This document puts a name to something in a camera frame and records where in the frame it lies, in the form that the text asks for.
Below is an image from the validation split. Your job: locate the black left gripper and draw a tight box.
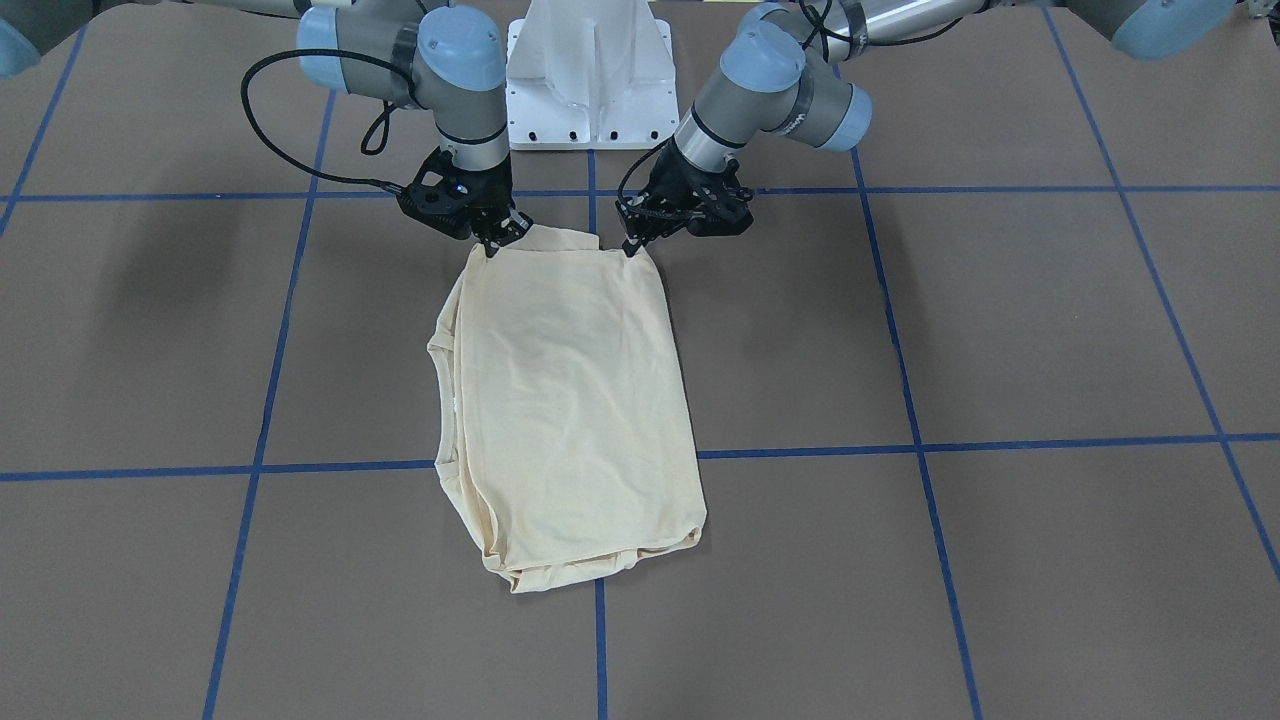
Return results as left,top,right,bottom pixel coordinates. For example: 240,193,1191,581
614,140,698,258

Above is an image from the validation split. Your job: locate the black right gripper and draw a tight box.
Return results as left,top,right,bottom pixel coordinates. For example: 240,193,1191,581
452,150,534,258

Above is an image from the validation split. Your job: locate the cream long-sleeve graphic shirt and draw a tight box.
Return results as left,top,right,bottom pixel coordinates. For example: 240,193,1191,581
428,224,707,594

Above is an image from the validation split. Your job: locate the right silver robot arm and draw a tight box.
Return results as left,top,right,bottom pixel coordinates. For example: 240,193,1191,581
233,1,532,256

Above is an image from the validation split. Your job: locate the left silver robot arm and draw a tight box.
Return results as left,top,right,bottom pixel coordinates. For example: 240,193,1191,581
614,1,1002,256

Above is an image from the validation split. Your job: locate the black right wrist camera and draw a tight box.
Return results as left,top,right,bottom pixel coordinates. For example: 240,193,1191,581
396,149,480,240

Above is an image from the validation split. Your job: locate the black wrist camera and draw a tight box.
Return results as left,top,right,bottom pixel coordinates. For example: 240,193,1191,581
685,158,754,237
396,149,480,240

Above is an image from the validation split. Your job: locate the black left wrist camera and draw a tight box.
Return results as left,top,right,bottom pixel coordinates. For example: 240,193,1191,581
685,158,754,237

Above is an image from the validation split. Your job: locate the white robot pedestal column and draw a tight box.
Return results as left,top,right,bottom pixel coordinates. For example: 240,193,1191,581
506,1,680,151

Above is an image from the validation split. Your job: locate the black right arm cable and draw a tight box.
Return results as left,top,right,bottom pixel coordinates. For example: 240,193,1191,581
239,47,421,193

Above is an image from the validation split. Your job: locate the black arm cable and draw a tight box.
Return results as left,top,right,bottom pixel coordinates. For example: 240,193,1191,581
614,0,991,217
239,47,421,193

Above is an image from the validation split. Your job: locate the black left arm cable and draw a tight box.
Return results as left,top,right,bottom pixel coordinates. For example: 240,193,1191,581
614,0,991,217

